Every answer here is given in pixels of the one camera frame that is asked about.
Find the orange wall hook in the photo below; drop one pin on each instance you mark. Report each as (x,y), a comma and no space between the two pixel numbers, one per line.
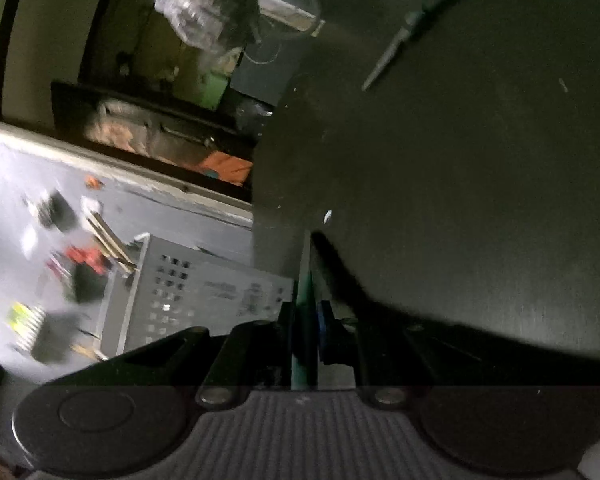
(92,183)

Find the white wall switch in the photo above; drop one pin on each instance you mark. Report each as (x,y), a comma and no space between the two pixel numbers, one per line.
(90,205)

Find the hanging grey bag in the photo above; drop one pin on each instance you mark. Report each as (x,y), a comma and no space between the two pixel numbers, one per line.
(53,211)

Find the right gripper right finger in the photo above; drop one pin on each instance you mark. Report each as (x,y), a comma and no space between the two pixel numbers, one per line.
(346,361)

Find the red net bag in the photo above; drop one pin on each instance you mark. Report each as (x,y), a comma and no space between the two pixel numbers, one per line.
(90,256)

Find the green box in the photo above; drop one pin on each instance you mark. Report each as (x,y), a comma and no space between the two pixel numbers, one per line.
(211,87)

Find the plastic bag of dark contents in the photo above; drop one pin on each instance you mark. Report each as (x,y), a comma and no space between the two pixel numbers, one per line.
(216,26)

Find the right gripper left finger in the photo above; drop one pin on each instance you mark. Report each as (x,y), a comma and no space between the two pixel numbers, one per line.
(255,356)

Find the white wall rack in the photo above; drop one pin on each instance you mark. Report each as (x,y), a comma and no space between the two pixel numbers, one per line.
(26,323)

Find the white perforated utensil basket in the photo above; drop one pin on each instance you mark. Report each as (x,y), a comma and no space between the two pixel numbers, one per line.
(174,287)

